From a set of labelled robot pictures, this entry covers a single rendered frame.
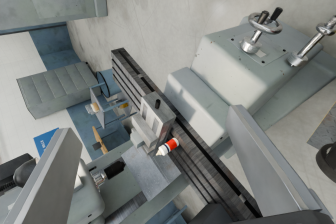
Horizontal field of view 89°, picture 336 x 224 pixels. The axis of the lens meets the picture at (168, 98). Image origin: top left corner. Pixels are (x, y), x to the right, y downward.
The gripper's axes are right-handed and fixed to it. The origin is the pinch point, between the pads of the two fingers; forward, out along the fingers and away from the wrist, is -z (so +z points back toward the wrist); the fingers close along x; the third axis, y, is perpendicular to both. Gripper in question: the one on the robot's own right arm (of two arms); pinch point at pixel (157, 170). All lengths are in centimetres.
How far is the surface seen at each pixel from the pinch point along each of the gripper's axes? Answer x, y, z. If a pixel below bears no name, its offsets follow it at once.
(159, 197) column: 6, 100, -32
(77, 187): 28, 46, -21
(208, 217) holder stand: -13, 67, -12
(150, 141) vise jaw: 5, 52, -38
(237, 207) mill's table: -23, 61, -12
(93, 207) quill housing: 24, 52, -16
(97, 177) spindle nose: 26, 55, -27
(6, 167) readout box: 74, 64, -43
